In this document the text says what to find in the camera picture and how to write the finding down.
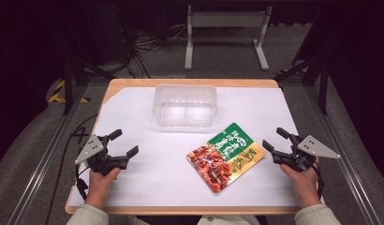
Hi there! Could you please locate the aluminium rail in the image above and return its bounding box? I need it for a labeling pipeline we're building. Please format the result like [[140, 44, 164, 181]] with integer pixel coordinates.
[[304, 83, 382, 225], [6, 83, 89, 225]]

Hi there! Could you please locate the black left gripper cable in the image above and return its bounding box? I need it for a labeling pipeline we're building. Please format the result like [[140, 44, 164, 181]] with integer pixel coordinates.
[[44, 113, 99, 225]]

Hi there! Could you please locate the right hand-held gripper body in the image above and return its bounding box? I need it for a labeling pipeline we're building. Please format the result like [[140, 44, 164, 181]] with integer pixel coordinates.
[[272, 133, 342, 173]]

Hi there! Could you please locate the bundle of black floor cables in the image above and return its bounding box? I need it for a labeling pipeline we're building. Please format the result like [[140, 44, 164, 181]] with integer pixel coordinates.
[[114, 5, 188, 80]]

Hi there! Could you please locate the white metal stand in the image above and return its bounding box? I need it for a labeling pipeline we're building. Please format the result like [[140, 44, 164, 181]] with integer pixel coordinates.
[[184, 5, 273, 72]]

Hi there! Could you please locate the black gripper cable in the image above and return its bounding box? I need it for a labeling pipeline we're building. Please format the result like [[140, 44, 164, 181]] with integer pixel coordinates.
[[44, 113, 99, 225], [311, 161, 326, 200]]

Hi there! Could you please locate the white paper sheet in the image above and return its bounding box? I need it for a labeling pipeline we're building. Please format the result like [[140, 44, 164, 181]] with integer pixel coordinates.
[[67, 86, 301, 208]]

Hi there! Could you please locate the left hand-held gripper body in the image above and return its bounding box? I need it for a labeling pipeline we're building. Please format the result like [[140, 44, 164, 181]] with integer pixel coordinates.
[[75, 134, 130, 177]]

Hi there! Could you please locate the red and green snack packet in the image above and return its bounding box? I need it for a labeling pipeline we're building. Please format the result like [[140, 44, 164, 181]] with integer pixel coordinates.
[[185, 122, 267, 194]]

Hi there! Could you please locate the person's right hand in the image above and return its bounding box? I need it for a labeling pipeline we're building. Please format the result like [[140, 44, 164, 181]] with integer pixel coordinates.
[[279, 157, 322, 210]]

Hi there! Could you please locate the yellow and black hazard tape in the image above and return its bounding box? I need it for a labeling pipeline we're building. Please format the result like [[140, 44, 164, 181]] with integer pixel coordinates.
[[48, 79, 90, 104]]

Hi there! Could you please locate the person's left hand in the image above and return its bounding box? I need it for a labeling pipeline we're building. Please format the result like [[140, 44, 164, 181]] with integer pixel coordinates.
[[84, 167, 122, 211]]

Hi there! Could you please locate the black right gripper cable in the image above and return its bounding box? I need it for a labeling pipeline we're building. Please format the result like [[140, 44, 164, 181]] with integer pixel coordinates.
[[311, 161, 326, 200]]

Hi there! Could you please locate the clear plastic container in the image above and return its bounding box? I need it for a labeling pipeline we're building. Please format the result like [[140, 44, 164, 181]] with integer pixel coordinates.
[[152, 83, 219, 128]]

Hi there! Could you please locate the black metal stand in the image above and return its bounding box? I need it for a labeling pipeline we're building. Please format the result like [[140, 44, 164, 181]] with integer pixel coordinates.
[[273, 55, 331, 116], [59, 55, 117, 116]]

